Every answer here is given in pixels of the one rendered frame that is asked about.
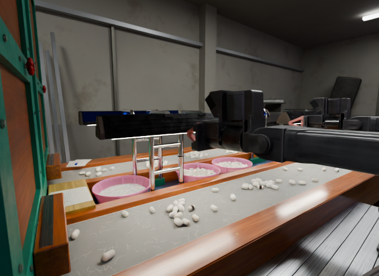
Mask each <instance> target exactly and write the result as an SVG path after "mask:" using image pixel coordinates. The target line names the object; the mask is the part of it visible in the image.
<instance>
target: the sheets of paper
mask: <svg viewBox="0 0 379 276"><path fill-rule="evenodd" d="M61 192H63V193H64V202H65V207H66V206H70V205H74V204H79V203H83V202H86V201H91V200H93V199H92V197H91V195H90V193H89V190H88V188H87V187H86V186H85V187H79V188H75V189H69V190H63V191H57V192H51V193H50V194H49V195H52V194H58V193H61Z"/></svg>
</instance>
